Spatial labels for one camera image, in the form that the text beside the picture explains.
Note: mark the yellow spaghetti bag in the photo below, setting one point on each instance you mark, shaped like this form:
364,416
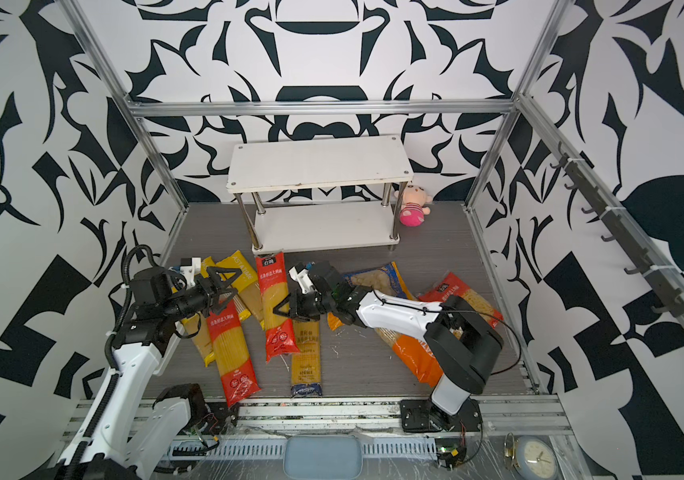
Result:
209,269
196,330
248,300

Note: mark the red spaghetti bag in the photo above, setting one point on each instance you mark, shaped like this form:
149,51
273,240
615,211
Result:
279,332
232,356

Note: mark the red macaroni bag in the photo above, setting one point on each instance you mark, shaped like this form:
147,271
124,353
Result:
451,285

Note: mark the orange pasta bag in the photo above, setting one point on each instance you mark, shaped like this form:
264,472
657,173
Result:
415,354

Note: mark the blue gold spaghetti bag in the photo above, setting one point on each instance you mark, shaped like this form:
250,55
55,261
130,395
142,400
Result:
306,364

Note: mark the analog clock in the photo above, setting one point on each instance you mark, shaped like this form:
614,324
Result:
530,457

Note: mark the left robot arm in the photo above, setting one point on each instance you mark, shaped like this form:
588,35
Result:
106,446

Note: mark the grey blue pad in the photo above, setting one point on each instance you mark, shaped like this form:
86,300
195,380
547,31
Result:
323,457

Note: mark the pink plush pig toy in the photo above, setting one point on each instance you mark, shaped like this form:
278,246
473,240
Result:
414,205

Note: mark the blue orange orecchiette bag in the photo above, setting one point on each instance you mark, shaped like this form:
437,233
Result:
387,279

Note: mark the white two-tier shelf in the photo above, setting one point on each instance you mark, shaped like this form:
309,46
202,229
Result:
258,169

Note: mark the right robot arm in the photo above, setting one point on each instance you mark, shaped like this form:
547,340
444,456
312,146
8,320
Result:
463,343

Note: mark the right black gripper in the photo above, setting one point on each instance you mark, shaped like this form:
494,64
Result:
297,302

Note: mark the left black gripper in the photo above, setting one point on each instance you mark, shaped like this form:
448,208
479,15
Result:
208,291

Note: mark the wall hook rail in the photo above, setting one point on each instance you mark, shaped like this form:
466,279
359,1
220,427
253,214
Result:
616,219

